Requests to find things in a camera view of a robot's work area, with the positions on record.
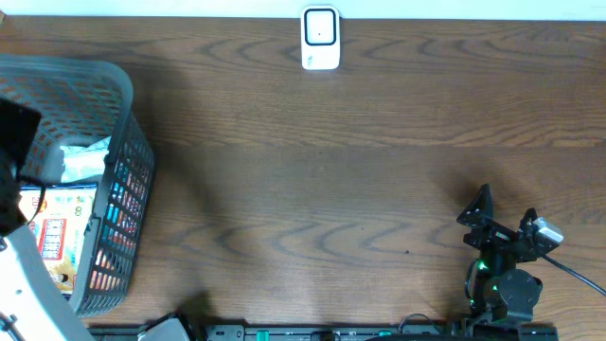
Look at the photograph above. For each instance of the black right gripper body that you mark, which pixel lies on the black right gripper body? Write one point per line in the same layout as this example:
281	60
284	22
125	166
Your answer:
491	236

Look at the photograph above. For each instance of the light green wipes pack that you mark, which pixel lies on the light green wipes pack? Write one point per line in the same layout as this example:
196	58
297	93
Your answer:
80	163

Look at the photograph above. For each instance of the yellow snack bag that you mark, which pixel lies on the yellow snack bag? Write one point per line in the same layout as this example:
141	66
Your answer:
58	218

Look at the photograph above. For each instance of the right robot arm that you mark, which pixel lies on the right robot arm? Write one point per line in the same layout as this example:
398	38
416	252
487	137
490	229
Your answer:
499	292

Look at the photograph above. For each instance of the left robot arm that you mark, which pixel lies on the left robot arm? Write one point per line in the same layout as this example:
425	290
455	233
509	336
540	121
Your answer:
32	308

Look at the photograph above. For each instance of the white barcode scanner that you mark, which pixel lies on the white barcode scanner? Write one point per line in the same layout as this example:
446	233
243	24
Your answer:
320	38

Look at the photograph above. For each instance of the grey plastic mesh basket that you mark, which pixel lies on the grey plastic mesh basket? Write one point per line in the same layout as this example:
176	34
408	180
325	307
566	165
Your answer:
83	103

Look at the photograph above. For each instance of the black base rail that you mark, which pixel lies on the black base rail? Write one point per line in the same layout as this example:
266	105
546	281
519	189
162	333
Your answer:
322	333

